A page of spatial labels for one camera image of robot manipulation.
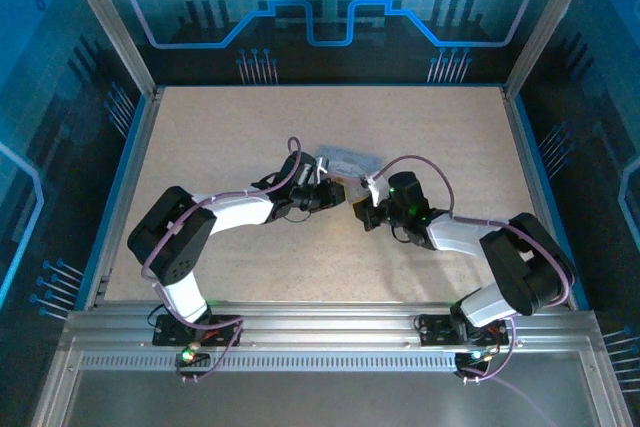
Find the cartoon print tin box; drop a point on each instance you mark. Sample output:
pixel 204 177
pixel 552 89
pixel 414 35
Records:
pixel 350 159

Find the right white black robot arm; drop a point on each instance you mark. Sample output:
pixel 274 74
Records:
pixel 520 267

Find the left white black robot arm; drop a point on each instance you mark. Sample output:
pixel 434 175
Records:
pixel 172 242

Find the small LED connector board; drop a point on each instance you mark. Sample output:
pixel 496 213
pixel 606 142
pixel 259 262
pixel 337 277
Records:
pixel 190 357
pixel 474 357

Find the grey metal panel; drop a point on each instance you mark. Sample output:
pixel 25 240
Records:
pixel 325 399

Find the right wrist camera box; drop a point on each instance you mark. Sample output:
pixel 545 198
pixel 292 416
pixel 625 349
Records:
pixel 372 189

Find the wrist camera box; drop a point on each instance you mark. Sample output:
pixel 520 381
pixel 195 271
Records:
pixel 322 168
pixel 372 189

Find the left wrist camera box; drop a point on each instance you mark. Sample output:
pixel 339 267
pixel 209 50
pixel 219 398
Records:
pixel 322 168

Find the aluminium front frame rail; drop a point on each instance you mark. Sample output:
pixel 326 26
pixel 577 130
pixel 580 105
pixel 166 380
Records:
pixel 325 322

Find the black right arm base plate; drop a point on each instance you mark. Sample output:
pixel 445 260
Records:
pixel 437 329

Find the aluminium side rail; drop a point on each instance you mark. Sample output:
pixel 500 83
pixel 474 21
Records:
pixel 545 187
pixel 125 197

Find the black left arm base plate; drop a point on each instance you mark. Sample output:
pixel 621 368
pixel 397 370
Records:
pixel 170 329

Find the aluminium corner post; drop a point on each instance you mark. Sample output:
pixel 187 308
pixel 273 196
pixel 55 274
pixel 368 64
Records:
pixel 107 22
pixel 545 22

